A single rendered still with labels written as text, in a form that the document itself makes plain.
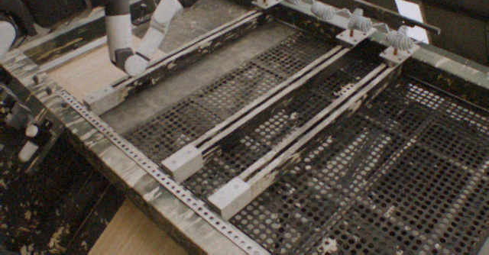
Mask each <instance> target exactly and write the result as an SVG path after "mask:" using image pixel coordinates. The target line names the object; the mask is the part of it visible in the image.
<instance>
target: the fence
mask: <svg viewBox="0 0 489 255"><path fill-rule="evenodd" d="M197 6H199V4H198V3H196V4H194V5H193V6H192V7H191V8H184V11H183V12H185V11H188V10H190V9H192V8H195V7H197ZM150 22H151V20H150V21H147V23H145V24H142V25H140V26H138V27H137V26H135V25H133V24H131V34H133V35H135V34H138V33H140V32H142V31H146V30H147V29H149V28H150ZM107 45H108V42H107V36H104V37H101V39H98V40H96V41H93V42H92V43H90V44H87V45H85V46H83V47H80V48H78V50H75V51H73V52H71V53H68V54H66V55H64V56H61V57H59V58H57V59H55V60H53V61H52V62H50V63H47V64H45V65H43V66H40V68H41V69H42V70H43V71H44V72H45V73H46V74H48V73H51V72H53V71H54V70H56V69H59V68H60V67H61V66H64V65H66V64H68V63H71V62H73V61H74V60H77V59H79V58H81V57H83V56H85V55H86V54H88V53H91V52H93V51H95V50H98V49H100V48H102V47H105V46H107Z"/></svg>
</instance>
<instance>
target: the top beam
mask: <svg viewBox="0 0 489 255"><path fill-rule="evenodd" d="M230 1H233V2H236V3H238V4H240V5H243V6H246V7H248V8H251V9H254V5H253V4H251V3H252V2H253V1H254V0H230ZM311 7H312V6H311V5H309V4H307V3H306V2H302V1H300V2H299V3H298V4H292V3H289V2H285V1H281V2H279V3H277V4H275V5H273V14H274V18H275V19H277V20H279V21H282V22H286V23H288V24H291V25H293V26H295V27H299V28H301V30H304V31H306V32H309V33H311V34H315V35H317V36H319V37H322V38H324V39H327V40H328V41H331V42H333V43H335V44H338V45H340V40H339V39H337V38H336V36H337V35H339V34H340V33H341V32H343V31H345V30H347V24H348V20H349V19H347V18H343V17H342V16H339V15H336V14H335V15H334V18H332V20H331V21H330V20H327V19H323V18H318V17H317V16H315V15H314V14H313V13H312V12H311V11H310V9H311ZM386 36H387V34H384V33H382V31H378V30H376V31H375V32H373V33H372V34H370V35H368V36H367V37H366V38H365V39H363V40H361V41H360V42H359V48H358V53H359V54H361V55H363V56H367V57H369V58H371V59H373V60H375V61H377V62H379V63H384V58H382V57H381V56H379V55H380V54H381V53H382V52H384V51H385V50H386V49H387V48H388V47H390V46H391V45H390V44H389V43H388V42H386V41H385V38H386ZM401 72H402V73H405V74H407V75H409V76H412V77H414V78H416V79H419V80H422V82H425V83H427V84H429V85H431V86H435V87H436V88H438V89H441V90H443V91H445V92H448V93H451V94H453V95H455V96H457V97H458V98H460V99H463V100H465V101H467V102H470V103H471V104H473V105H476V106H479V107H481V108H483V109H486V110H488V111H489V75H488V74H486V73H482V72H480V71H477V70H476V69H472V68H470V67H467V66H464V65H462V64H460V63H456V62H455V61H454V60H450V59H448V58H445V57H443V56H440V55H438V54H436V53H432V52H429V51H428V50H426V49H423V48H421V47H420V48H419V49H418V50H416V51H415V53H413V54H412V55H411V56H409V57H408V58H407V59H405V60H404V61H403V64H402V68H401Z"/></svg>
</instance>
